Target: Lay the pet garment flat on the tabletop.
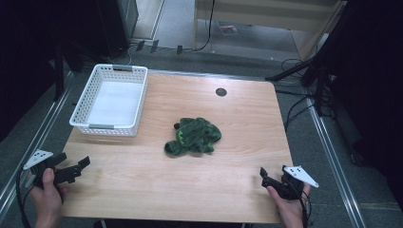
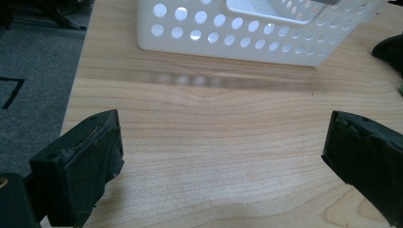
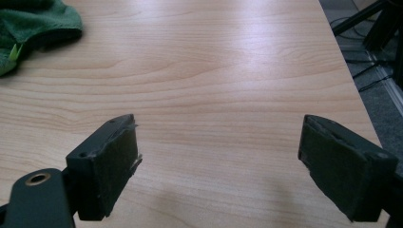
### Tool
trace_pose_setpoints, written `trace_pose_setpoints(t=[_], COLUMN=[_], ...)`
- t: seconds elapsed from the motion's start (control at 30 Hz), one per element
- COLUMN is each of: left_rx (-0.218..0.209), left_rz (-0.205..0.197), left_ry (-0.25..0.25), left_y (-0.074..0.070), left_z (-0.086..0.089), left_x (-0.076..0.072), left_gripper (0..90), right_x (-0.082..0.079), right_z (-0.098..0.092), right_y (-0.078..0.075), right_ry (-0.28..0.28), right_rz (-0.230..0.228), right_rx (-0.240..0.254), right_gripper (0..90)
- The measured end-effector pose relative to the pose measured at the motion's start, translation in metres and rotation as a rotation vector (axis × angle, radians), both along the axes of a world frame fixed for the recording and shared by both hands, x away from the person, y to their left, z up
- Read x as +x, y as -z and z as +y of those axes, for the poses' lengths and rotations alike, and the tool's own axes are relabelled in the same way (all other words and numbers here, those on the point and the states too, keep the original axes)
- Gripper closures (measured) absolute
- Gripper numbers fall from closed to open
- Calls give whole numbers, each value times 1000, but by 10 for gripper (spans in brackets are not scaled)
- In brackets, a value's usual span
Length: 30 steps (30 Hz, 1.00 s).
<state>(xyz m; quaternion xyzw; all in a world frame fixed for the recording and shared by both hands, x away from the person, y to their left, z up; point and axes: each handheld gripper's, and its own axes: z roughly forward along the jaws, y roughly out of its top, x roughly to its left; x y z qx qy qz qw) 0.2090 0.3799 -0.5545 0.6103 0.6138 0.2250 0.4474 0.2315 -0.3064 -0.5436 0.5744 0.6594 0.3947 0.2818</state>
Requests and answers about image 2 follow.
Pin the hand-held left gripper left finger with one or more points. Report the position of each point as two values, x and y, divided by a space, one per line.
76 164

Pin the dark metal stand base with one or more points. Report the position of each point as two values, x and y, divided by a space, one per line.
47 11

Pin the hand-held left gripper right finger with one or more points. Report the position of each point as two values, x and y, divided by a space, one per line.
367 155

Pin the dark rounded object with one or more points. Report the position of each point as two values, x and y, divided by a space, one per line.
391 50

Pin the white perforated plastic basket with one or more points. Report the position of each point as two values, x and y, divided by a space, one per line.
221 41

